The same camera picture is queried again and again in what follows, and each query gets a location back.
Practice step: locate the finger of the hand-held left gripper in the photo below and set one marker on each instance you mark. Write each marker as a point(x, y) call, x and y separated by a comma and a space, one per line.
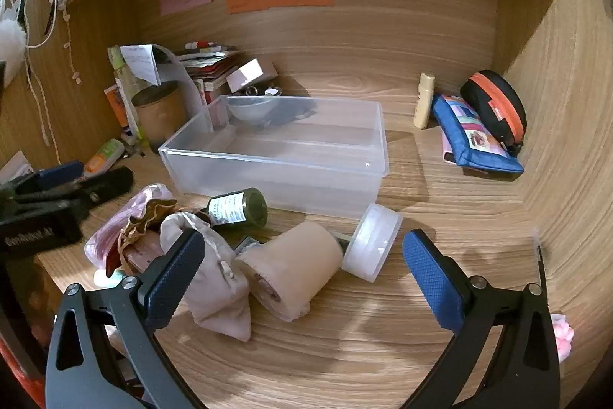
point(60, 173)
point(108, 181)

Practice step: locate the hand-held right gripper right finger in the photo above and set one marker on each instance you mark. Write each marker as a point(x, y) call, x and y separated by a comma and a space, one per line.
point(431, 284)

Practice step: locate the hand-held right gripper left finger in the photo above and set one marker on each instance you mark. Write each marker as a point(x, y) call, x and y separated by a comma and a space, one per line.
point(171, 277)

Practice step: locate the pink mesh pouch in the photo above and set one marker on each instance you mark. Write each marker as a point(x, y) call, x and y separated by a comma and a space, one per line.
point(115, 229)

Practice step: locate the red velvet pouch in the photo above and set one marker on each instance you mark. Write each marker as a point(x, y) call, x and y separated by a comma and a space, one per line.
point(112, 263)

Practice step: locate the small white round jar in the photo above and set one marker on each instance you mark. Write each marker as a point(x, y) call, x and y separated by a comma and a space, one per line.
point(104, 278)

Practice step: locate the dark green bottle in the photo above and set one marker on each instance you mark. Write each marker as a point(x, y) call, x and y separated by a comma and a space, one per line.
point(239, 208)

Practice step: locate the beige cloth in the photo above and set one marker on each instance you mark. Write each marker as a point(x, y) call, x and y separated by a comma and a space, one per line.
point(292, 267)

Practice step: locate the clear plastic container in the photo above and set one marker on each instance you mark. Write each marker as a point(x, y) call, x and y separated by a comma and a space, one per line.
point(287, 150)

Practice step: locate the orange green tube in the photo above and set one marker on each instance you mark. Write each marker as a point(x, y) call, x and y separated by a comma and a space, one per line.
point(103, 157)

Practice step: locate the orange box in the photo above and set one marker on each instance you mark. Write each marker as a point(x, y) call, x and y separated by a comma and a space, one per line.
point(115, 104)

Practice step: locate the bottle with green cap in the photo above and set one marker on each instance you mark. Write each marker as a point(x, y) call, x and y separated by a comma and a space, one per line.
point(122, 88)

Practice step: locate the white paper receipt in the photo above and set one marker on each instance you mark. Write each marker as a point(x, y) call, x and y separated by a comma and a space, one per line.
point(141, 64)

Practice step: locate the white fluffy pompom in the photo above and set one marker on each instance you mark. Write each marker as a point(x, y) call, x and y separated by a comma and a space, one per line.
point(9, 45)

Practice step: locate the pink plush toy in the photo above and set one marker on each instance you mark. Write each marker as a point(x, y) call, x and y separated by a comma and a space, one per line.
point(562, 337)

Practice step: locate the stack of booklets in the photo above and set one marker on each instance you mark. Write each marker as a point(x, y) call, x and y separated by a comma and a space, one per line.
point(208, 71)

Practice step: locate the blue fabric pouch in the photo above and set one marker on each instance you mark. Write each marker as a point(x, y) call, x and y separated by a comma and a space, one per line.
point(471, 133)

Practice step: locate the pink white box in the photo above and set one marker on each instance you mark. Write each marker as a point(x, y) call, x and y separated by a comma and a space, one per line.
point(251, 76)

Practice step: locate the beige tube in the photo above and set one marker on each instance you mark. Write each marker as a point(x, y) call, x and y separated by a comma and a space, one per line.
point(424, 102)

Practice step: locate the black orange zip case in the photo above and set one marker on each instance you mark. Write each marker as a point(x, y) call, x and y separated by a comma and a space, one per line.
point(498, 107)

